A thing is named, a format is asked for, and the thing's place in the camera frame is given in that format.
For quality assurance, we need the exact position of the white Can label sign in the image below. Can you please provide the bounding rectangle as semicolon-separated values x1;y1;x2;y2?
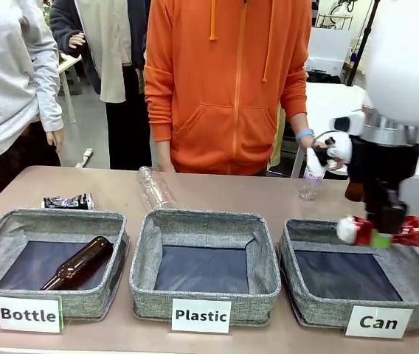
344;305;415;340

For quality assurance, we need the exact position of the grey fabric basket labelled Can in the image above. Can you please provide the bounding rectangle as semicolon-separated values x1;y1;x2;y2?
277;218;419;330

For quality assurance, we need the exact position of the crushed black can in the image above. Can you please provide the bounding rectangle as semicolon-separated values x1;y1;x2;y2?
42;192;94;211

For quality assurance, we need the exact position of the white table foot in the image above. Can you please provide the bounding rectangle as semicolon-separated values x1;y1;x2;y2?
74;147;94;169

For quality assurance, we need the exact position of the white table with wide top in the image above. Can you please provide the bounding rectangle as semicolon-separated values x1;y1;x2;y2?
290;81;419;181

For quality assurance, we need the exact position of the white black wrist camera mount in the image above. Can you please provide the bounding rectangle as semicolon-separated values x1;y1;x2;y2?
324;109;366;164

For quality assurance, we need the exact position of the white cabinet box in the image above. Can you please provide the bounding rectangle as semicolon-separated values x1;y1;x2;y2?
306;27;353;74

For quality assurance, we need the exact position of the person in orange hoodie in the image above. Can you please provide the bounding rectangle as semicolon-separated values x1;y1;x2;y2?
143;0;313;176

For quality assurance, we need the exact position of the brown glass bottle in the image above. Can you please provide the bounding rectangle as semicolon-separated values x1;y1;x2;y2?
39;236;115;291

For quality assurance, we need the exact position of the grey fabric basket labelled Bottle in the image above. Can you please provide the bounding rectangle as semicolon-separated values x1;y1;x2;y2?
0;208;131;321

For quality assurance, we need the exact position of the person's left forearm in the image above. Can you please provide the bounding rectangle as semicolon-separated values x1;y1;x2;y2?
288;111;314;138

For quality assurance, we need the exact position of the blue wristband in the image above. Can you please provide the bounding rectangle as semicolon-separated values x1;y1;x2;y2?
295;128;315;144

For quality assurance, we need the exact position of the grey fabric basket labelled Plastic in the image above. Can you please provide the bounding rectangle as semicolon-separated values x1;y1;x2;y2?
128;208;283;327

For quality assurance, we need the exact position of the white Bottle label sign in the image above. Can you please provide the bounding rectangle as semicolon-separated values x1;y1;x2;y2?
0;295;63;334

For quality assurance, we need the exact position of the person's right forearm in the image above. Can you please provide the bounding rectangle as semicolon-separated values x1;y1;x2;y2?
155;139;176;173

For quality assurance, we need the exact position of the clear bottle with pink label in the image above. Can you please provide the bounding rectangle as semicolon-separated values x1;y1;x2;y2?
297;146;329;202

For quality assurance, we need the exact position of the crushed red can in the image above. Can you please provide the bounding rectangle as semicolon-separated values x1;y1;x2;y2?
336;215;419;248

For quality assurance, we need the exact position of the clear label-free plastic bottle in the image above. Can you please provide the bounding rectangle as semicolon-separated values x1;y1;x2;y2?
136;165;178;212

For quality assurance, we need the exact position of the bystander in grey sweater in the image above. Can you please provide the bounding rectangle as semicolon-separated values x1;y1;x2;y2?
0;0;65;218

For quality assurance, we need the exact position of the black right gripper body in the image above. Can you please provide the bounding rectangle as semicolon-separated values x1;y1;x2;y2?
344;134;419;223

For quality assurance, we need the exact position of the white table with thin legs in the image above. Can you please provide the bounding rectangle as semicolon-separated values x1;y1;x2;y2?
57;54;83;124

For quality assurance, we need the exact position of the person's left hand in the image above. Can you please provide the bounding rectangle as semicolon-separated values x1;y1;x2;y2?
309;136;347;172

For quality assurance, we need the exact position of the black tripod stand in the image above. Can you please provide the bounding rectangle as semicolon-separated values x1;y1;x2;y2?
344;0;381;87

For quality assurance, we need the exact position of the white Plastic label sign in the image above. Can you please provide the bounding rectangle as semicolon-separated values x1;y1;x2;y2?
170;298;232;334

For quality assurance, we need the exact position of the bystander in beige vest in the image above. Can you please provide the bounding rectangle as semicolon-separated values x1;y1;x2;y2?
49;0;153;171

